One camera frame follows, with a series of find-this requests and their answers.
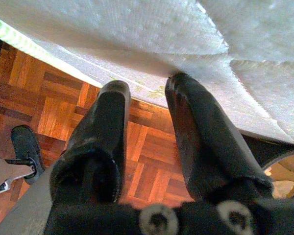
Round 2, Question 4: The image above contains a dark bed frame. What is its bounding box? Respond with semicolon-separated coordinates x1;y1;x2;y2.
240;129;294;169

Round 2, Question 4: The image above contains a beige floral bed sheet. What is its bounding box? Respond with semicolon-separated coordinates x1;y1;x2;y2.
0;0;294;150

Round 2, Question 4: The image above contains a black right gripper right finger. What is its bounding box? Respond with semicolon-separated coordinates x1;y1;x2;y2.
164;72;275;204

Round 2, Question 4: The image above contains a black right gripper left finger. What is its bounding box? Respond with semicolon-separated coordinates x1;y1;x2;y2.
50;80;132;204

